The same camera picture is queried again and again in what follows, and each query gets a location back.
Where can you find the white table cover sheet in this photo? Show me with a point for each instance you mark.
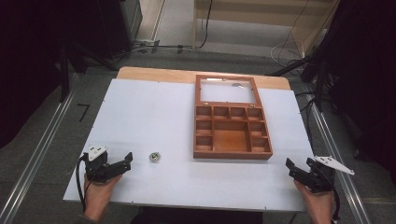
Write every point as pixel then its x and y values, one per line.
pixel 146 124

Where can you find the black cabinet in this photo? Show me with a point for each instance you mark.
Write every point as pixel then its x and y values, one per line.
pixel 120 25

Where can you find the wooden compartment box with lid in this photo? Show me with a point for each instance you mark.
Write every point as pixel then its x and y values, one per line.
pixel 232 130

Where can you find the power strip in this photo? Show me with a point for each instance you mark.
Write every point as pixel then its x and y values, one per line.
pixel 146 41

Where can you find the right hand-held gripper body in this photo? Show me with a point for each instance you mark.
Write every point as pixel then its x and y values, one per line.
pixel 323 174

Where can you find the dark curtain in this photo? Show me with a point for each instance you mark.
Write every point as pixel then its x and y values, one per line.
pixel 31 62
pixel 367 77

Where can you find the black metal stand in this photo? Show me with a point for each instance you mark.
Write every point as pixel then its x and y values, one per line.
pixel 316 77

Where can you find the metal floor rail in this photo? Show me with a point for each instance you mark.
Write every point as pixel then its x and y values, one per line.
pixel 341 168
pixel 34 155

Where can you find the person's right hand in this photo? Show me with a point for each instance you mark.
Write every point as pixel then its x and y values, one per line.
pixel 317 205

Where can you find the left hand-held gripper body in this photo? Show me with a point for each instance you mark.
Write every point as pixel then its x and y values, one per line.
pixel 97 165

